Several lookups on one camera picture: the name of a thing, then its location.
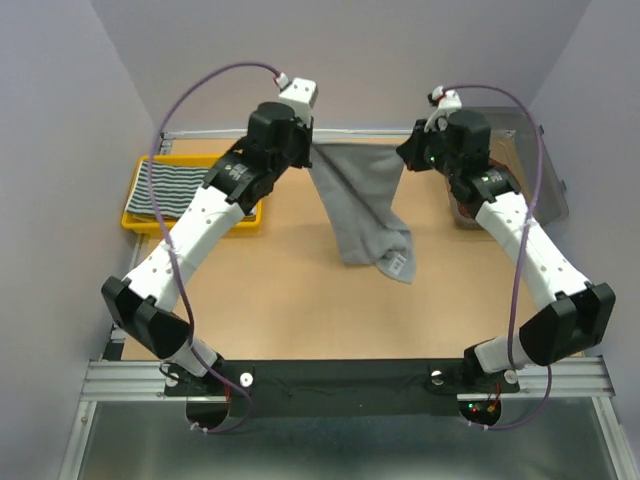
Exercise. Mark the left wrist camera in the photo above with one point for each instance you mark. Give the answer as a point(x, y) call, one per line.
point(298, 93)

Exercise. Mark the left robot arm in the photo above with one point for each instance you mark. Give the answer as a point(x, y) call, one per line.
point(142, 302)

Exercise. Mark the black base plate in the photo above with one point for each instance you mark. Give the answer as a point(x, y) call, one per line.
point(333, 388)

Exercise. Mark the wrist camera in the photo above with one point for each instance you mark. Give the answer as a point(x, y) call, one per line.
point(445, 101)
point(298, 93)

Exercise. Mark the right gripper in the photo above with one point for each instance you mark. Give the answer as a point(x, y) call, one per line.
point(412, 148)

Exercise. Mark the black white striped towel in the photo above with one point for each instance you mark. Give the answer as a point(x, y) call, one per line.
point(174, 187)

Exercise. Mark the grey plastic bin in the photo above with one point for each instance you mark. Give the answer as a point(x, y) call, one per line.
point(513, 145)

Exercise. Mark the aluminium frame rail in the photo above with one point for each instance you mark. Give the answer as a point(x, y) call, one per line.
point(575, 377)

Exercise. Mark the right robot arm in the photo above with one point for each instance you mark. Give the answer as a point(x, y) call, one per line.
point(572, 312)

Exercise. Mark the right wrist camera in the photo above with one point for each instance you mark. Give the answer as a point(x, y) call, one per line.
point(445, 101)

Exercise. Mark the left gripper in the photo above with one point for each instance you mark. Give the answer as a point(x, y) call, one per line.
point(305, 133)

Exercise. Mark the light grey cloth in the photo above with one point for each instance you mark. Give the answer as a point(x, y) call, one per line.
point(357, 184)

